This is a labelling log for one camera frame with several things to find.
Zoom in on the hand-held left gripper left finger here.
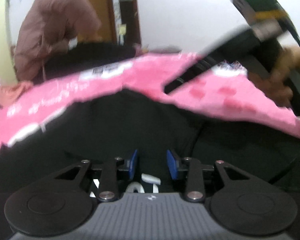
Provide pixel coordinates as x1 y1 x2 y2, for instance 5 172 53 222
54 149 139 203

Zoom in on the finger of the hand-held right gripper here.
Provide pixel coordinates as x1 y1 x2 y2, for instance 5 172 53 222
164 52 210 94

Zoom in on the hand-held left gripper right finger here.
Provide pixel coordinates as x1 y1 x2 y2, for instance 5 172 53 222
166 149 250 203

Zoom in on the black printed shirt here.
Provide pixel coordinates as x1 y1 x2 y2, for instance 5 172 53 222
0 88 300 233

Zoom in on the person's right hand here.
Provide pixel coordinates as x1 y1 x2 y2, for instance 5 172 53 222
249 46 300 107

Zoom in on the pink floral blanket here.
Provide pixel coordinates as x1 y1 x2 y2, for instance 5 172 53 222
0 51 300 164

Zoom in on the wooden door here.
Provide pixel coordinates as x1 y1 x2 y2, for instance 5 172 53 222
86 0 115 43

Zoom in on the peach cloth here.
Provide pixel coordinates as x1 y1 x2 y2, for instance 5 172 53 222
0 81 33 106

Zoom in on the pale yellow wardrobe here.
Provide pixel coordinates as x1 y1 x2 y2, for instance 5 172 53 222
0 0 17 87

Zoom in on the dark wooden door frame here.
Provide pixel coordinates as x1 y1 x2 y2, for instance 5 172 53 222
110 0 142 47

